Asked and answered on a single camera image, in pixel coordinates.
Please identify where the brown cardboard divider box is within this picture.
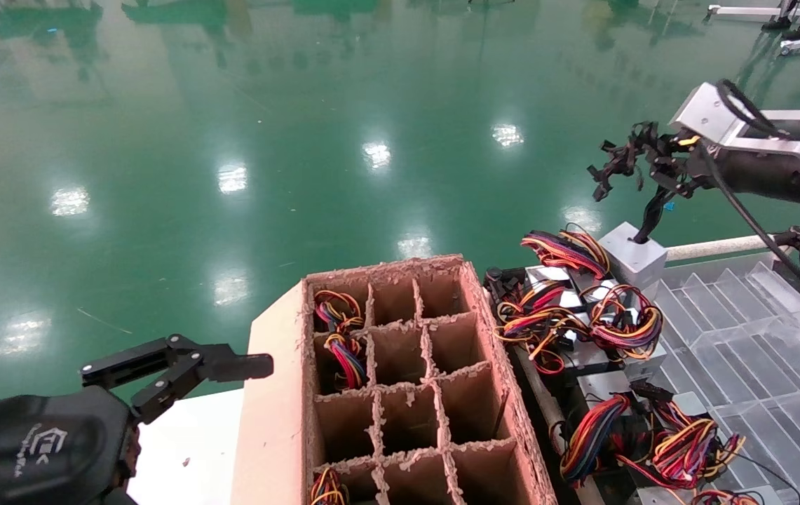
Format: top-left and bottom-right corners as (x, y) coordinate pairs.
(230, 255), (560, 505)

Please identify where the black cable with yellow plug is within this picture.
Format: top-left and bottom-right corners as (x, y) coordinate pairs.
(694, 140), (800, 316)

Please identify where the black camera cable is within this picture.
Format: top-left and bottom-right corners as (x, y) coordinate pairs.
(715, 79), (800, 148)

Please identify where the beige cart rail pipe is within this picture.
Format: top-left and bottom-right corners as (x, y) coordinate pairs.
(512, 344), (604, 505)

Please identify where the clear plastic compartment tray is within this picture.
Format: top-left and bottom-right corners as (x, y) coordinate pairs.
(624, 252), (800, 505)

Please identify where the power supply with black cables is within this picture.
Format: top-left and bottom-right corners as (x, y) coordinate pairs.
(588, 121), (677, 290)

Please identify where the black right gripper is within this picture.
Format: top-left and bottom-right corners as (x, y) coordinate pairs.
(652, 133), (800, 206)

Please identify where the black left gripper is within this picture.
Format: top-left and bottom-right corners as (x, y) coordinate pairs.
(0, 386), (141, 505)

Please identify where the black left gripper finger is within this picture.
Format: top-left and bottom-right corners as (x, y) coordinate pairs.
(79, 335), (275, 426)

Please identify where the black pipe corner joint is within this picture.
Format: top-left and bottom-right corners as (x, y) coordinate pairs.
(770, 226), (800, 266)

